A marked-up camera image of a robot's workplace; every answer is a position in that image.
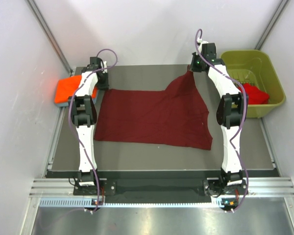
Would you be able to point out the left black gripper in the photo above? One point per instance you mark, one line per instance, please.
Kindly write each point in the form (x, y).
(105, 86)

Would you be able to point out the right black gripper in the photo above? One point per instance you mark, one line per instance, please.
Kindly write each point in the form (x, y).
(194, 56)

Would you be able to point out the dark red t-shirt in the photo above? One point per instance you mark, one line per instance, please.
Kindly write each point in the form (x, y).
(175, 116)

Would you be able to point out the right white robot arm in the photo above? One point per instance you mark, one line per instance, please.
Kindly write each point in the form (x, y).
(230, 114)

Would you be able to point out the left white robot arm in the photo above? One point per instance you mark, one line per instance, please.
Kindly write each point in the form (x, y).
(83, 117)

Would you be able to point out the folded orange t-shirt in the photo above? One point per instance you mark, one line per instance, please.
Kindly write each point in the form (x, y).
(66, 87)

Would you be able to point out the olive green plastic basket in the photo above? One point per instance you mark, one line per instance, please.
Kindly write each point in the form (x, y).
(255, 67)

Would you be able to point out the bright red t-shirt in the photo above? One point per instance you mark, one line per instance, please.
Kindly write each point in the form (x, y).
(255, 95)

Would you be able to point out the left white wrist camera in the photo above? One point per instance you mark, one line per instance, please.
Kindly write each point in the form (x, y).
(104, 67)

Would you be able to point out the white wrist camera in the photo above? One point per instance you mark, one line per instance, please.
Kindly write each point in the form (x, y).
(199, 41)
(104, 67)

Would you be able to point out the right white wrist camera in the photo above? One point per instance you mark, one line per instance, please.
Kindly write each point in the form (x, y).
(199, 41)

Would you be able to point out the aluminium frame rail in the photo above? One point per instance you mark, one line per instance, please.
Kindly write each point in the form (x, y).
(258, 187)

